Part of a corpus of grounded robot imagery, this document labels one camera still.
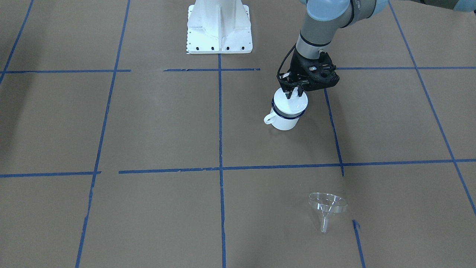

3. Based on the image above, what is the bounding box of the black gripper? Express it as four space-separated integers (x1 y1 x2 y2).
277 50 340 99

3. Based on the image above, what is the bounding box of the white mug lid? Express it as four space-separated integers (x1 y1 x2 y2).
273 88 308 114

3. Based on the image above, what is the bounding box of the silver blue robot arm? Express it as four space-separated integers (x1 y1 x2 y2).
277 0 388 98

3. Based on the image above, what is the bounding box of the white enamel mug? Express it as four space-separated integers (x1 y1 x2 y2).
263 99 306 131

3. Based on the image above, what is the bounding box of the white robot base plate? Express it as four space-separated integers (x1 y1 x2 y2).
186 0 253 54

